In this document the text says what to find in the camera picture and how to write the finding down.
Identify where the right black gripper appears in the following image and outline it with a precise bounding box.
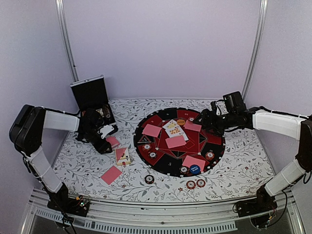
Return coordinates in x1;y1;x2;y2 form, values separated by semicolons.
194;109;237;137

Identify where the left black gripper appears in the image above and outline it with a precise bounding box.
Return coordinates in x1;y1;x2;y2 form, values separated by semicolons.
79;129;113;154

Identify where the pink playing card deck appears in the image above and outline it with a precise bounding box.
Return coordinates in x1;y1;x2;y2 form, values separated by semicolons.
106;136;120;149

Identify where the orange big blind button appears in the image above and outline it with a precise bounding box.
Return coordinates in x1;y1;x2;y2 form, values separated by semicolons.
176;119;186;126

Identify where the ten of hearts card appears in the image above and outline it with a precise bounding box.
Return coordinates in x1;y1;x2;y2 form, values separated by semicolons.
165;126;184;137

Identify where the orange chip sector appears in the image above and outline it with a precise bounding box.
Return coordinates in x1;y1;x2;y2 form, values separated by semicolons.
205;152;215;161
142;144;151;151

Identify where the pink card mat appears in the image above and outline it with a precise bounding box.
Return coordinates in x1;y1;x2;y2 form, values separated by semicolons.
165;136;186;149

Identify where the dark chip sector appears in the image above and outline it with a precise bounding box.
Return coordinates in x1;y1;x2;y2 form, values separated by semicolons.
179;166;189;175
149;152;157;158

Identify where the single pink playing card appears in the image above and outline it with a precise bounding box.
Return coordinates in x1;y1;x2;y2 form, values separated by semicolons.
142;124;162;137

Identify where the pink card sector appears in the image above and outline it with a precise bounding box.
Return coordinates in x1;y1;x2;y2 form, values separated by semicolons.
182;156;206;171

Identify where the dark brown chip stack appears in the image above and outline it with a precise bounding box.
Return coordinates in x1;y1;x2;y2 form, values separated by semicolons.
144;175;155;184

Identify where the blue small blind button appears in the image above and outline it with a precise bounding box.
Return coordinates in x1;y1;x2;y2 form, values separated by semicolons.
190;164;201;175

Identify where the dark chip bottom sector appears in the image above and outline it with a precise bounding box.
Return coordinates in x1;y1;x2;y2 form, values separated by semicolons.
179;166;189;175

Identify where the orange chip stack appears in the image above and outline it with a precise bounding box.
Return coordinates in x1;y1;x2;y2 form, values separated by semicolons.
186;180;196;190

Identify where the face up card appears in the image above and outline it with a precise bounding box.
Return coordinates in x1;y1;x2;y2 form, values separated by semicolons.
182;134;189;141
115;147;130;160

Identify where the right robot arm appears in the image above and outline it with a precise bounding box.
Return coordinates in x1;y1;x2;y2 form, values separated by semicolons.
193;91;312;228

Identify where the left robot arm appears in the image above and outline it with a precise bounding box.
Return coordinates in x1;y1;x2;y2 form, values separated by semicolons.
9;104;118;217

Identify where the face up card on holder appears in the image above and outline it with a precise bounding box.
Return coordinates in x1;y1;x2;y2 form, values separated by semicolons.
115;147;130;160

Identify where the wooden card holder block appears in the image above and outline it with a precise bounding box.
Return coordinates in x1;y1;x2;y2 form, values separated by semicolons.
117;156;131;166

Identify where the round red black poker mat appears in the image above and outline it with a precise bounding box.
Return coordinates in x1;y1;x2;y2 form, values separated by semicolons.
134;108;225;177

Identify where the aluminium poker chip case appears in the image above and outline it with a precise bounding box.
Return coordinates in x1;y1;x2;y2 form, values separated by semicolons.
70;75;117;125

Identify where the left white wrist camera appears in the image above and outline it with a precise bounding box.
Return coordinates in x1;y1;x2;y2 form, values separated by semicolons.
99;125;118;139

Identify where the front aluminium rail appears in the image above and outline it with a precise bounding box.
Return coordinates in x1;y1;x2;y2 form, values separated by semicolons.
20;189;306;234

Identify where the right aluminium frame post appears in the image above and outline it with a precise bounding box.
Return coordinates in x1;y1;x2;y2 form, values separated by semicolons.
242;0;268;101

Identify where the aluminium frame post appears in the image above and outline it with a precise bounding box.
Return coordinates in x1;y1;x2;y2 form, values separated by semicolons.
242;0;268;101
55;0;78;82

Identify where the left aluminium frame post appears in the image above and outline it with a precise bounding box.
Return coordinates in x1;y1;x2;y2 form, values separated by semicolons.
55;0;78;82

